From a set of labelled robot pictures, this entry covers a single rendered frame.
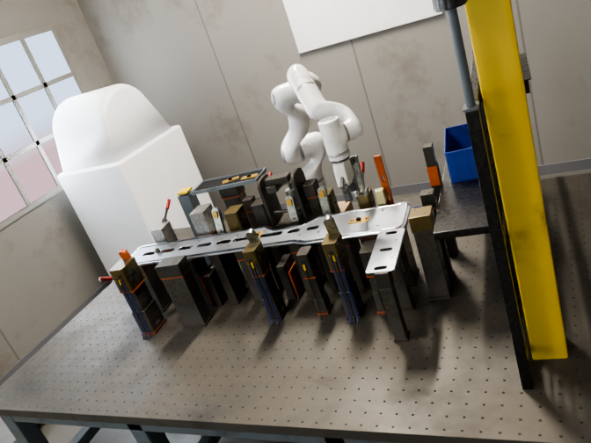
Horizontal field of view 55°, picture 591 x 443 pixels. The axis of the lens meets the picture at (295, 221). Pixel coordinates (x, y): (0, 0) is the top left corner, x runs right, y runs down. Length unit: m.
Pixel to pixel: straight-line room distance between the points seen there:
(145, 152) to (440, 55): 2.34
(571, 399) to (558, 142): 3.10
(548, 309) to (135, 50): 4.49
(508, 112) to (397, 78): 3.12
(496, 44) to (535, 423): 0.99
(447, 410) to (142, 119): 3.52
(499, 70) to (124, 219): 3.56
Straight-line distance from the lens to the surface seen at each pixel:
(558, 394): 1.81
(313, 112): 2.23
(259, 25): 4.87
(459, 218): 2.05
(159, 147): 4.70
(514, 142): 1.55
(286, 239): 2.34
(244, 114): 5.16
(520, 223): 1.65
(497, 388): 1.84
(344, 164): 2.16
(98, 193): 4.65
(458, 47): 1.36
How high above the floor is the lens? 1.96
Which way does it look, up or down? 23 degrees down
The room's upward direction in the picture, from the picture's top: 20 degrees counter-clockwise
